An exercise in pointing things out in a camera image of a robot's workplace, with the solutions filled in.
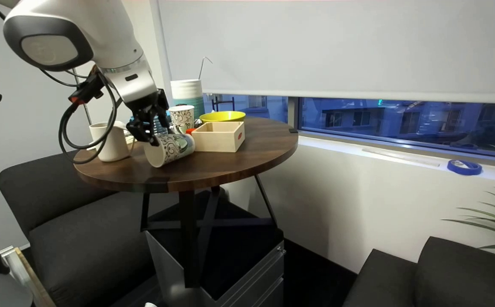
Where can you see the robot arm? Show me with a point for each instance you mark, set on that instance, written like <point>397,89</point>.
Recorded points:
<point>62,35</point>

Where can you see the yellow bowl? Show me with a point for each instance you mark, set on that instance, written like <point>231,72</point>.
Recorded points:
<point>221,117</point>

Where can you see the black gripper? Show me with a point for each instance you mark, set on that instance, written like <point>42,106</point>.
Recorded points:
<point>149,118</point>

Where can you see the dark grey sofa by table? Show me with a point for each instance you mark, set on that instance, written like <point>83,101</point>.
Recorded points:
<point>84,243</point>

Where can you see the patterned ceramic cup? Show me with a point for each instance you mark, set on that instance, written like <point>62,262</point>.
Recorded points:
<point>182,118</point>

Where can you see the wooden tray box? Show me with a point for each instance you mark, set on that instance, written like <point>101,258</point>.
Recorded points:
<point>219,137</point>

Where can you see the round wooden table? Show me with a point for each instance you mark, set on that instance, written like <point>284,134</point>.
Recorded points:
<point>197,182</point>

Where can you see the white roller blind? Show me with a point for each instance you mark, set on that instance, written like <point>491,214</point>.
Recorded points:
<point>431,50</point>

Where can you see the blue tape roll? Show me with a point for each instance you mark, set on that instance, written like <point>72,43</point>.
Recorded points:
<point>463,168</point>

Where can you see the patterned paper cup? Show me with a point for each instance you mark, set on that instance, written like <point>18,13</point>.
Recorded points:
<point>170,149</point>

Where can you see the white and teal canister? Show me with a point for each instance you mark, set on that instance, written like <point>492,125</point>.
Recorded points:
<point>188,91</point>

